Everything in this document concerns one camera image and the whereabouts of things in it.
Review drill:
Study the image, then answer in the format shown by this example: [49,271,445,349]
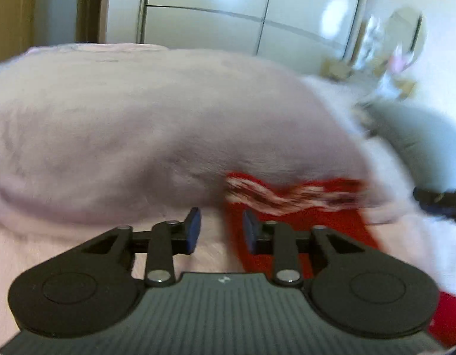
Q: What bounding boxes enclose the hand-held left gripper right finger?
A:
[243,210,366,288]

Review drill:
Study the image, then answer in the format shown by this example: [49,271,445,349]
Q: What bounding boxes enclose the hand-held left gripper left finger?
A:
[80,207,202,288]

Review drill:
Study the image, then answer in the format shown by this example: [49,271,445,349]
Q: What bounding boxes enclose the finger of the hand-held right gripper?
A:
[412,186,456,227]

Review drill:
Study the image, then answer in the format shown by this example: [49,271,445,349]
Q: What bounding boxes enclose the red knitted sweater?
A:
[224,171,456,349]

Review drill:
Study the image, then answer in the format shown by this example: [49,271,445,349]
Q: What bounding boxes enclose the grey-blue pillow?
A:
[363,100,456,193]

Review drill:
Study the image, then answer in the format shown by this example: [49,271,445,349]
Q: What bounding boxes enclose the pink fuzzy blanket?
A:
[0,43,397,230]

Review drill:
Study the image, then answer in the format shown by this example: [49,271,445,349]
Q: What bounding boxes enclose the white fluffy blanket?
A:
[300,75,421,211]

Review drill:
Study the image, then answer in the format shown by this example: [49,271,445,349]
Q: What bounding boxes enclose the light pink bedsheet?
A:
[0,207,247,348]

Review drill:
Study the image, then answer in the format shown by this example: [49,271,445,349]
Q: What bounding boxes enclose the round mirror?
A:
[387,5,428,75]

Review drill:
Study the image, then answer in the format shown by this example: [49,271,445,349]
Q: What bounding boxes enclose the white wardrobe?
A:
[107,0,373,68]

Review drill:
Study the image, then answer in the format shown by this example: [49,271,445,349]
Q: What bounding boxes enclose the tan wooden door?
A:
[0,0,39,65]

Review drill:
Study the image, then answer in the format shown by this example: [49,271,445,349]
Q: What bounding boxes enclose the wooden door frame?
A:
[76,0,109,44]

